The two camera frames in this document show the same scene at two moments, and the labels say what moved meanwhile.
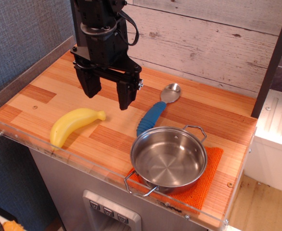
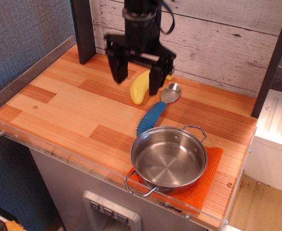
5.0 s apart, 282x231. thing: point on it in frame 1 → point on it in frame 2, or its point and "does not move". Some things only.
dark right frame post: (275, 60) does not move
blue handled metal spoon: (169, 94) does not move
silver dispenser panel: (106, 214) does not move
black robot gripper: (106, 49) → (141, 45)
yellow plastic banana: (66, 121) → (141, 85)
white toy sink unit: (271, 156) does not move
